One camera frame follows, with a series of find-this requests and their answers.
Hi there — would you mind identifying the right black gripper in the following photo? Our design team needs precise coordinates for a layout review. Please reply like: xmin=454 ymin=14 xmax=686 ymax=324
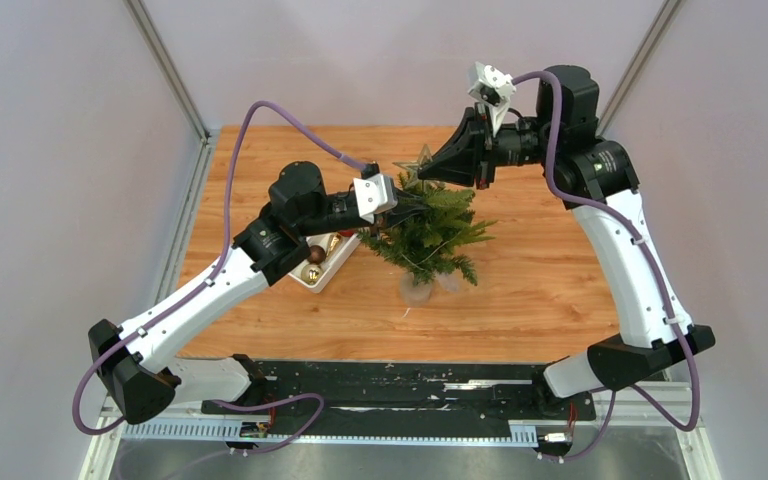
xmin=417 ymin=100 xmax=558 ymax=190

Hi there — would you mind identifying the silver star ornament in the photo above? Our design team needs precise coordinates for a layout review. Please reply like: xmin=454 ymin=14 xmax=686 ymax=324
xmin=393 ymin=144 xmax=432 ymax=191

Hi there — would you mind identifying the small green christmas tree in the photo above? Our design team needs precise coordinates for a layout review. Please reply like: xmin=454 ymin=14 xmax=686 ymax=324
xmin=360 ymin=180 xmax=495 ymax=307

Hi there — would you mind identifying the clear battery box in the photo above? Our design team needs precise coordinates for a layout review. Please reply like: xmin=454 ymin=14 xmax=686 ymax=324
xmin=435 ymin=273 xmax=461 ymax=293

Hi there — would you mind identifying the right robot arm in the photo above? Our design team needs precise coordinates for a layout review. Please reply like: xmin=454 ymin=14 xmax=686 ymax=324
xmin=419 ymin=63 xmax=716 ymax=418

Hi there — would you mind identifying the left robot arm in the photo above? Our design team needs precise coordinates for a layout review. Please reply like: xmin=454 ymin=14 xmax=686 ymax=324
xmin=88 ymin=162 xmax=429 ymax=424

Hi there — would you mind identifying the white ornament tray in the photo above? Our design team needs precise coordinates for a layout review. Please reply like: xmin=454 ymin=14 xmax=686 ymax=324
xmin=289 ymin=232 xmax=360 ymax=294

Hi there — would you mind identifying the dark brown ball ornament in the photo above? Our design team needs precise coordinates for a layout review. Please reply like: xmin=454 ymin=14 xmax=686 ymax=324
xmin=307 ymin=245 xmax=327 ymax=265

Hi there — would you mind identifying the gold ball ornament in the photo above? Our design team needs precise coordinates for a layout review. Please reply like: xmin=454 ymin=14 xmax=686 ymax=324
xmin=300 ymin=263 xmax=324 ymax=285

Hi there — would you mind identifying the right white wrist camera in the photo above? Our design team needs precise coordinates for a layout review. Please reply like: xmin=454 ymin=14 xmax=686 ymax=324
xmin=468 ymin=62 xmax=516 ymax=136

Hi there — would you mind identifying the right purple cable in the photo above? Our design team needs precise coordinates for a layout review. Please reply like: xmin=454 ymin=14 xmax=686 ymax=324
xmin=511 ymin=70 xmax=702 ymax=463

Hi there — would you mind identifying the purple cable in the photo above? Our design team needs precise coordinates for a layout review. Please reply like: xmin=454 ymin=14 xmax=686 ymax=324
xmin=71 ymin=100 xmax=379 ymax=458
xmin=511 ymin=70 xmax=702 ymax=463

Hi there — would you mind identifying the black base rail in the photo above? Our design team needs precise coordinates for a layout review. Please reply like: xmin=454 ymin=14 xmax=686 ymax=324
xmin=234 ymin=360 xmax=596 ymax=438

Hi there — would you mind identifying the left aluminium frame post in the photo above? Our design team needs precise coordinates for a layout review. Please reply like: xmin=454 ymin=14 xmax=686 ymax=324
xmin=124 ymin=0 xmax=212 ymax=142

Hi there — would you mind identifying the aluminium frame post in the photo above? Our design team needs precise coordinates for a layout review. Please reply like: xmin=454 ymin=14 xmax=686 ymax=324
xmin=597 ymin=0 xmax=685 ymax=135
xmin=124 ymin=0 xmax=212 ymax=142

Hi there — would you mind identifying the right aluminium frame post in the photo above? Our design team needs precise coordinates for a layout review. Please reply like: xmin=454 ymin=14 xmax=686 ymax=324
xmin=597 ymin=0 xmax=685 ymax=135

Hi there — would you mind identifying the white slotted cable duct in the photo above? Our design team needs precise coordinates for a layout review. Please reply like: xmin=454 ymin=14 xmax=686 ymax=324
xmin=121 ymin=418 xmax=539 ymax=448

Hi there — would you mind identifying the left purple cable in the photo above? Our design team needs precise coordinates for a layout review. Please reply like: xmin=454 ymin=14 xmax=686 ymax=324
xmin=71 ymin=100 xmax=379 ymax=458

